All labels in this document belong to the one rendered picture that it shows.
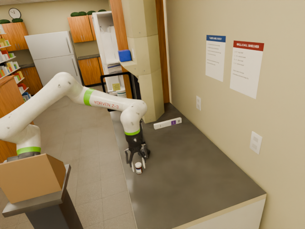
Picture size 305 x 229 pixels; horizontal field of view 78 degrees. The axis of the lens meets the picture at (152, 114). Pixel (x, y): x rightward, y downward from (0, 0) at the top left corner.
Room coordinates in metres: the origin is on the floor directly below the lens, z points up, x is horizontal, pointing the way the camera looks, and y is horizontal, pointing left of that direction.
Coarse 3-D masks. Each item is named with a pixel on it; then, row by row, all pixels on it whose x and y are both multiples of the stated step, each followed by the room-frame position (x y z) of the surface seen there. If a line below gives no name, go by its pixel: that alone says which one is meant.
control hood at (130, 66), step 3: (120, 63) 1.75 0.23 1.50; (123, 63) 1.70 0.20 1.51; (126, 63) 1.69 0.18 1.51; (129, 63) 1.67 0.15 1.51; (132, 63) 1.66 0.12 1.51; (135, 63) 1.64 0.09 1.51; (123, 66) 1.58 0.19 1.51; (126, 66) 1.58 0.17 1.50; (129, 66) 1.59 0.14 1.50; (132, 66) 1.59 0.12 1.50; (135, 66) 1.60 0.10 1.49; (126, 69) 1.58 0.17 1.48; (129, 69) 1.58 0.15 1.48; (132, 69) 1.59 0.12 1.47; (135, 69) 1.60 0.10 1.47; (132, 72) 1.59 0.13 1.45; (135, 72) 1.60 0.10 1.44; (135, 75) 1.59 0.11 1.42
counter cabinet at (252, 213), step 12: (252, 204) 0.67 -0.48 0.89; (228, 216) 0.63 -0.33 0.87; (240, 216) 0.65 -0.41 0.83; (252, 216) 0.67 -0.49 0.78; (192, 228) 0.58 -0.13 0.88; (204, 228) 0.60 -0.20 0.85; (216, 228) 0.62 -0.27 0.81; (228, 228) 0.63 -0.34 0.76; (240, 228) 0.65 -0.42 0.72; (252, 228) 0.68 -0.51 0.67
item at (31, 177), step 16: (16, 160) 0.84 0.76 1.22; (32, 160) 0.86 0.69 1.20; (48, 160) 0.87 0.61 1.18; (0, 176) 0.82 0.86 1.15; (16, 176) 0.83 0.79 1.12; (32, 176) 0.85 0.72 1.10; (48, 176) 0.86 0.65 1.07; (64, 176) 0.99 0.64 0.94; (16, 192) 0.82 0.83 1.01; (32, 192) 0.84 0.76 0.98; (48, 192) 0.86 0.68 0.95
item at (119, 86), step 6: (108, 78) 1.87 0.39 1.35; (114, 78) 1.88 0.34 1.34; (120, 78) 1.88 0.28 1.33; (126, 78) 1.89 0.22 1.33; (108, 84) 1.87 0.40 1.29; (114, 84) 1.88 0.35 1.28; (120, 84) 1.88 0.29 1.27; (126, 84) 1.89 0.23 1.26; (108, 90) 1.87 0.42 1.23; (114, 90) 1.87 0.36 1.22; (120, 90) 1.88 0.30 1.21; (126, 90) 1.89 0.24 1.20; (120, 96) 1.88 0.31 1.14; (126, 96) 1.89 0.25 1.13
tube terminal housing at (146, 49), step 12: (156, 36) 1.77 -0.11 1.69; (144, 48) 1.62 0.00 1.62; (156, 48) 1.75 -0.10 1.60; (132, 60) 1.80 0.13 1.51; (144, 60) 1.62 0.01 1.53; (156, 60) 1.73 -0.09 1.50; (144, 72) 1.61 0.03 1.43; (156, 72) 1.71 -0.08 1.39; (144, 84) 1.61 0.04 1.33; (156, 84) 1.69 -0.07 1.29; (144, 96) 1.61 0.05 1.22; (156, 96) 1.67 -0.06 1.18; (156, 108) 1.66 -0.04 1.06; (144, 120) 1.61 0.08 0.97; (156, 120) 1.63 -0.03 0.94
